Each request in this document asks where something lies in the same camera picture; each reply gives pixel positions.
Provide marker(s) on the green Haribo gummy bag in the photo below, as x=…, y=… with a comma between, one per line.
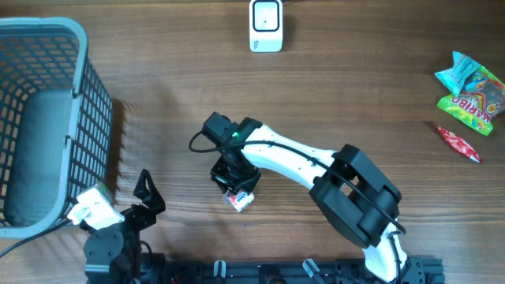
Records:
x=480, y=100

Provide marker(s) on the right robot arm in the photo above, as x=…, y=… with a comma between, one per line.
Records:
x=353, y=194

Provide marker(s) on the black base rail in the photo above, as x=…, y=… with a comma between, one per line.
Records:
x=292, y=272

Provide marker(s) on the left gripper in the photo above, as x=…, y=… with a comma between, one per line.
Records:
x=151, y=198

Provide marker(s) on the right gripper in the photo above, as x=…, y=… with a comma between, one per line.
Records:
x=222, y=181

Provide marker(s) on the small red white carton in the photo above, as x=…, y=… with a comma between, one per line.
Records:
x=238, y=201

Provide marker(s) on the white barcode scanner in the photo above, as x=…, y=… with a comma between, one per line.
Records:
x=265, y=26

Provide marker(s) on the red candy bar wrapper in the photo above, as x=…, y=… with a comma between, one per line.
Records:
x=458, y=144

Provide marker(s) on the teal tissue wipes pack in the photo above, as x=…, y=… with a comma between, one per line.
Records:
x=455, y=77

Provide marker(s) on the grey plastic shopping basket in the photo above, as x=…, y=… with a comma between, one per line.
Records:
x=56, y=122

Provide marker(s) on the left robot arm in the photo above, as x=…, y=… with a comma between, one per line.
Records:
x=116, y=254

